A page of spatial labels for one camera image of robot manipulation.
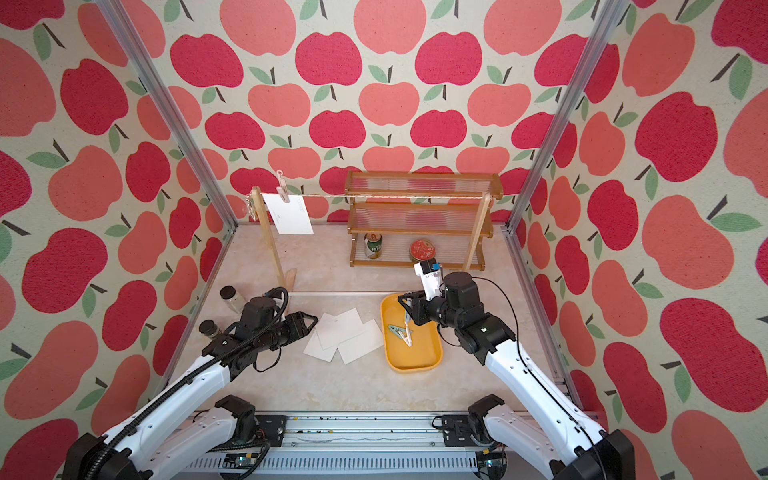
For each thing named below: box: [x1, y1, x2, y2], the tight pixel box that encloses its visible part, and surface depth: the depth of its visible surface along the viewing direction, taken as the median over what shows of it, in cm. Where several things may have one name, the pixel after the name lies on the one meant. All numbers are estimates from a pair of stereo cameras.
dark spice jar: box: [198, 319, 219, 339], surface depth 84 cm
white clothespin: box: [398, 324, 413, 347], surface depth 90 cm
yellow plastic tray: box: [380, 293, 443, 373], surface depth 89 cm
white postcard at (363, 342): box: [337, 319, 384, 365], surface depth 92 cm
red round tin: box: [409, 239, 436, 261], surface depth 110 cm
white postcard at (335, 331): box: [316, 308, 363, 351], surface depth 96 cm
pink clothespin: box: [276, 169, 290, 203], surface depth 68 cm
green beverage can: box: [364, 232, 383, 259], surface depth 105 cm
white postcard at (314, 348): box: [303, 329, 338, 363], surface depth 90 cm
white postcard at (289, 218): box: [262, 193, 314, 235], surface depth 73 cm
